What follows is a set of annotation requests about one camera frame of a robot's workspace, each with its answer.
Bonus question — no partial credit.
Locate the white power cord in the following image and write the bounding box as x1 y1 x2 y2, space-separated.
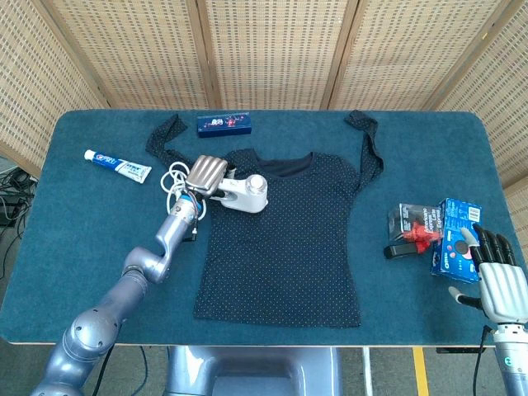
159 161 207 220

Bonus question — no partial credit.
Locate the white table leg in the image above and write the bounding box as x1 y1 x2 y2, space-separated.
361 346 373 396

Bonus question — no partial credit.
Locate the silver blue robot torso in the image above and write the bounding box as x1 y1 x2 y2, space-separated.
164 345 343 396

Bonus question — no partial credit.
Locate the small black stapler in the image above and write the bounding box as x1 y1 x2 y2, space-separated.
383 243 418 260

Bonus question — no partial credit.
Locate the clear plastic box red bow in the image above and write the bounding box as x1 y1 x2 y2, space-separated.
387 202 445 253

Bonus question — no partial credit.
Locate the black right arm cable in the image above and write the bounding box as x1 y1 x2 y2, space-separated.
472 324 496 396

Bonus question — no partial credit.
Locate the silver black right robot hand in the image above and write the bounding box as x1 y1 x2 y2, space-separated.
448 224 528 325

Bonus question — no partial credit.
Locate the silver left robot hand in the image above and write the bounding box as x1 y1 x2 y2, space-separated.
184 155 237 200

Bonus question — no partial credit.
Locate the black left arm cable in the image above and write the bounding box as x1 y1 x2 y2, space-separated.
91 345 117 396

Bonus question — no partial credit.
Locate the teal table cloth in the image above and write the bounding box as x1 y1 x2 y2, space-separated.
0 109 528 347

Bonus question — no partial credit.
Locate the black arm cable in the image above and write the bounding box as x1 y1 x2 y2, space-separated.
472 324 496 396
91 345 117 396

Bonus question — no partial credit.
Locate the black floor cables bundle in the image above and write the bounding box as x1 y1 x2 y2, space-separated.
0 167 39 234

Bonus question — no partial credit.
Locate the black hanging cable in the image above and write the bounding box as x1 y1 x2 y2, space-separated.
138 345 149 384

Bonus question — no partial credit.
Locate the long dark blue box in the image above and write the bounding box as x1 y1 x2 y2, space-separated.
196 111 253 139

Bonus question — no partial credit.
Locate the blue cookie box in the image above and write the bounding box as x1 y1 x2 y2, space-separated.
430 197 483 285

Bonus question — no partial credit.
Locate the woven bamboo folding screen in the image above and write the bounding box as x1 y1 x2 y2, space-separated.
0 0 528 189

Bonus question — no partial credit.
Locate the dark blue polka dot shirt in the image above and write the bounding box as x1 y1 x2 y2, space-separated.
144 109 385 329

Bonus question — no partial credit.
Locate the blue white toothpaste tube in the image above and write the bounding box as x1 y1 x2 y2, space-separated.
83 148 153 185

